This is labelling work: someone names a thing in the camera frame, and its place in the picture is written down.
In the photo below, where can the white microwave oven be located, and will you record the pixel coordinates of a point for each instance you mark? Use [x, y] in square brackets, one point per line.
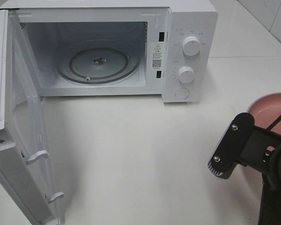
[54, 24]

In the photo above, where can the lower white timer knob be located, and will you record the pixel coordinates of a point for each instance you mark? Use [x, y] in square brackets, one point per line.
[186, 75]

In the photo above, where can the round white door button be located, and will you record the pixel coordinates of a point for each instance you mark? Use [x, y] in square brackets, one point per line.
[182, 93]

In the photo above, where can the upper white power knob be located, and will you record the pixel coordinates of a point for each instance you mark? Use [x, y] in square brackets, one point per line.
[191, 45]

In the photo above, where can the pink round plate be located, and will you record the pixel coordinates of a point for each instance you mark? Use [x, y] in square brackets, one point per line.
[267, 114]

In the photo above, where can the white microwave door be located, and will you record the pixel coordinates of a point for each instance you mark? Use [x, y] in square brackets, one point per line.
[25, 163]

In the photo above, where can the white warning label sticker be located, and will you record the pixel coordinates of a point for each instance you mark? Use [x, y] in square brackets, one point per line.
[157, 53]

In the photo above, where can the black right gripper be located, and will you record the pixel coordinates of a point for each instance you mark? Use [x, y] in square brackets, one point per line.
[259, 149]

